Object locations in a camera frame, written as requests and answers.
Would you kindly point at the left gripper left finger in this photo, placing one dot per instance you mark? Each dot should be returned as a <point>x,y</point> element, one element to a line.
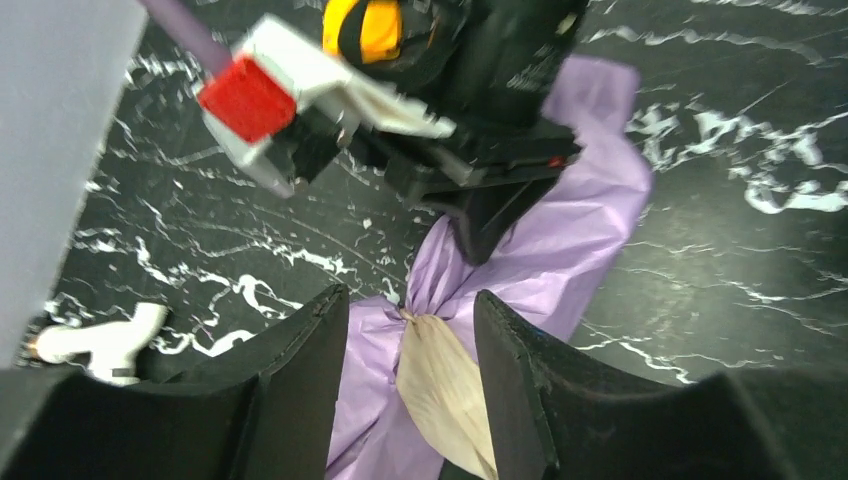
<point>262,410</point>

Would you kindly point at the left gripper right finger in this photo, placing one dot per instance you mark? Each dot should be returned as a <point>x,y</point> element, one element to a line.
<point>557,413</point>

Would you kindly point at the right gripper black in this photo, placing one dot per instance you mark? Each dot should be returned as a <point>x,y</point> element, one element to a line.
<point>488,66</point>

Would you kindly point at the cream ribbon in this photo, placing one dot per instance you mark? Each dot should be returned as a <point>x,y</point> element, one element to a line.
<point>440,385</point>

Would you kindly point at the purple wrapping paper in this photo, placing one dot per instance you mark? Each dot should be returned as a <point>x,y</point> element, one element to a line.
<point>547,268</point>

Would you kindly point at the small spring connector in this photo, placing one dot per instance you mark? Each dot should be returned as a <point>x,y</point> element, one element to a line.
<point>112,346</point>

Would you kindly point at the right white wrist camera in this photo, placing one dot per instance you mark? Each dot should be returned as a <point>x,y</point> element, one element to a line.
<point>281,87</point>

